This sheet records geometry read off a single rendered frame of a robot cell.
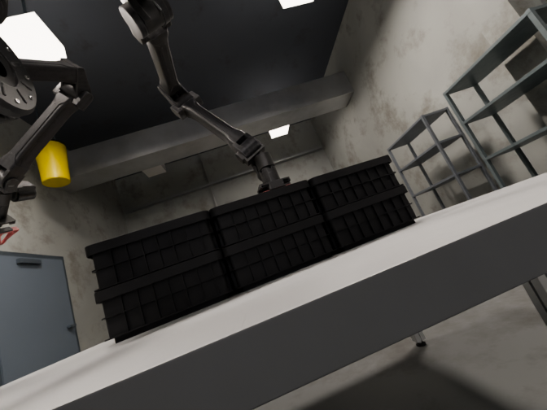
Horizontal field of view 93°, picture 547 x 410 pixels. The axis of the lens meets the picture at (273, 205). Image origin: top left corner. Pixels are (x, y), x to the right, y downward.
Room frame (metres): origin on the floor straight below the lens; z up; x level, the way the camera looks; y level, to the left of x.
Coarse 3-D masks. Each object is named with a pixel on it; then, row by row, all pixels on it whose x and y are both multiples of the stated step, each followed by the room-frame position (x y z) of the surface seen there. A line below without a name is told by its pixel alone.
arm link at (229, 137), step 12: (180, 108) 0.87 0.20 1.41; (192, 108) 0.85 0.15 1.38; (204, 108) 0.85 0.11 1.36; (204, 120) 0.83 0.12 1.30; (216, 120) 0.82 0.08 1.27; (216, 132) 0.83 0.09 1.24; (228, 132) 0.80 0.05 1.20; (240, 132) 0.80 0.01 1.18; (228, 144) 0.84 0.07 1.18; (240, 144) 0.79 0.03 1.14; (252, 144) 0.78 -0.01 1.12
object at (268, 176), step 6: (264, 168) 0.78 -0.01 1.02; (270, 168) 0.78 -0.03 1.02; (264, 174) 0.78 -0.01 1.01; (270, 174) 0.78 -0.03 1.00; (276, 174) 0.79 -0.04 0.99; (264, 180) 0.79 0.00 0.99; (270, 180) 0.78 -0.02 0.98; (276, 180) 0.78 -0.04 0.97; (282, 180) 0.78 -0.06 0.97; (288, 180) 0.79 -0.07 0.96; (264, 186) 0.77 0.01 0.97; (258, 192) 0.81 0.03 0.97
